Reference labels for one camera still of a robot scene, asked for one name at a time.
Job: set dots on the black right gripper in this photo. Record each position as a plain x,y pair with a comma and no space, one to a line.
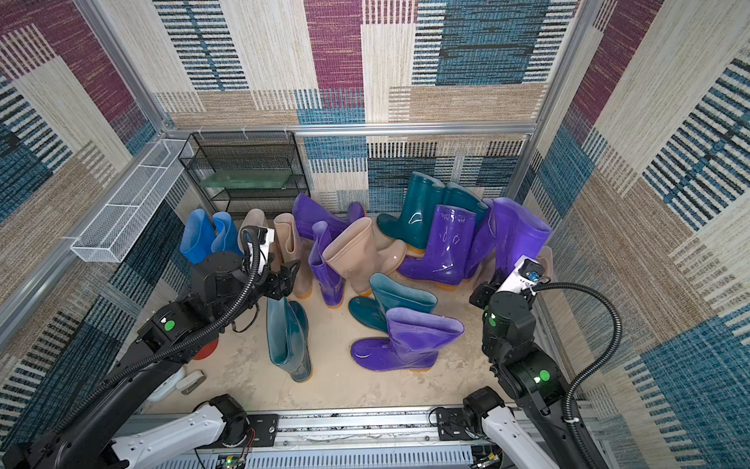
483,294

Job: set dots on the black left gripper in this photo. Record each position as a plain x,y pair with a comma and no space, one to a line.
280,282

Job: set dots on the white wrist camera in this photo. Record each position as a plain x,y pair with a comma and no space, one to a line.
264,238
526,274

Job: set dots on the beige rain boot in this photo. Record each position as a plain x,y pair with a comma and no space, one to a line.
293,248
355,257
255,218

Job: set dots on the beige rain boot wall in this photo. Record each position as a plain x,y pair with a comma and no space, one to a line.
545,259

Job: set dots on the green tray on rack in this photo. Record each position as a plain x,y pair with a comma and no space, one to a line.
247,179

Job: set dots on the red pen holder cup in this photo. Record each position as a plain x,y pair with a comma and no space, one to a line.
207,351

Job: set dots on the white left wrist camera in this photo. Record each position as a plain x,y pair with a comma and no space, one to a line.
264,238

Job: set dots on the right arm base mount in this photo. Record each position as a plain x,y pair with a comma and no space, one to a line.
484,416

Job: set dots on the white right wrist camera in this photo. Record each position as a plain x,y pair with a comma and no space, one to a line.
526,274

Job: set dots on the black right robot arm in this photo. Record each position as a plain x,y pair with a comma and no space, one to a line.
531,377

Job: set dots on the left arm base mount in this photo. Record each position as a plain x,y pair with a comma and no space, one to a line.
220,423

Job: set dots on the white wire mesh basket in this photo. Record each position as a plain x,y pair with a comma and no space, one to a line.
113,232

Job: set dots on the white stapler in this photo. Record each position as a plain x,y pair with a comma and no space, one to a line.
191,382

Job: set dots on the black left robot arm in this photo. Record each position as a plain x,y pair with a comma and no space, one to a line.
223,287

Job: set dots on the white round clock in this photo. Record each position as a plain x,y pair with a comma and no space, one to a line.
167,387

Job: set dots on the black wire mesh shelf rack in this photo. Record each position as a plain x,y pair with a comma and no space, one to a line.
208,152

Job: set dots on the purple rain boot front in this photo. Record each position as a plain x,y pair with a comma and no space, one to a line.
414,341

